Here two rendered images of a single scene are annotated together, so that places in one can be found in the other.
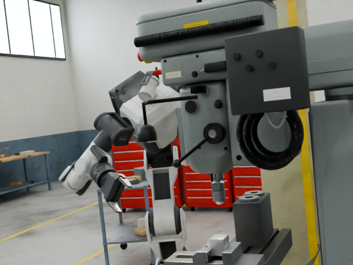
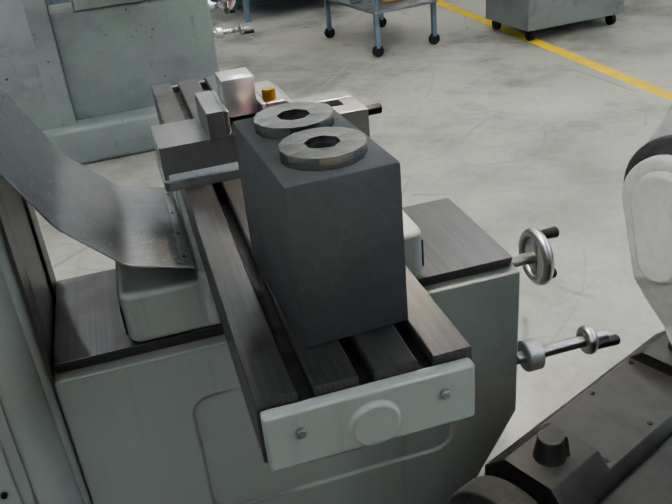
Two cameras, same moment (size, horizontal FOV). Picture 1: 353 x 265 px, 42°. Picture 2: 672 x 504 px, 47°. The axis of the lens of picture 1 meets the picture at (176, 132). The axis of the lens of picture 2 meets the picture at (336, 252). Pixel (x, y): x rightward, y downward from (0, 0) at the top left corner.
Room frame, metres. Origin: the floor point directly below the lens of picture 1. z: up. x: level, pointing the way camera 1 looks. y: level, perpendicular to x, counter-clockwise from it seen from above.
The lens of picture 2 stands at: (2.67, -0.79, 1.41)
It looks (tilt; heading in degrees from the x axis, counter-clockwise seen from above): 29 degrees down; 140
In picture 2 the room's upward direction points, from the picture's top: 6 degrees counter-clockwise
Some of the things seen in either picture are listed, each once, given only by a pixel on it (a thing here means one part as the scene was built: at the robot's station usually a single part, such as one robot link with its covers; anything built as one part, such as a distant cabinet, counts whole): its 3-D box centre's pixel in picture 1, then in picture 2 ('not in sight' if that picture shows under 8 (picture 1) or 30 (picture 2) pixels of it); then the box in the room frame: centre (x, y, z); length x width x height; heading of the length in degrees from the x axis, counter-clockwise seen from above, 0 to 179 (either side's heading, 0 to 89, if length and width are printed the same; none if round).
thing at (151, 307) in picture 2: not in sight; (262, 241); (1.67, -0.13, 0.79); 0.50 x 0.35 x 0.12; 64
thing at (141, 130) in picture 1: (146, 132); not in sight; (1.72, 0.11, 1.47); 0.07 x 0.07 x 0.06
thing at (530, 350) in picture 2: not in sight; (568, 344); (2.03, 0.29, 0.51); 0.22 x 0.06 x 0.06; 64
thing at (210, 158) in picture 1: (213, 126); not in sight; (1.67, -0.13, 1.47); 0.21 x 0.19 x 0.32; 154
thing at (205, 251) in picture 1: (206, 251); (271, 102); (1.66, -0.06, 1.02); 0.12 x 0.06 x 0.04; 156
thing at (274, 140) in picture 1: (265, 122); not in sight; (1.59, -0.30, 1.47); 0.24 x 0.19 x 0.26; 154
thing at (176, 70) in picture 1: (217, 67); not in sight; (1.65, -0.17, 1.68); 0.34 x 0.24 x 0.10; 64
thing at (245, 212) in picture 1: (253, 216); (316, 211); (2.05, -0.30, 1.03); 0.22 x 0.12 x 0.20; 158
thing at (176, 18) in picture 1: (206, 31); not in sight; (1.67, -0.14, 1.81); 0.47 x 0.26 x 0.16; 64
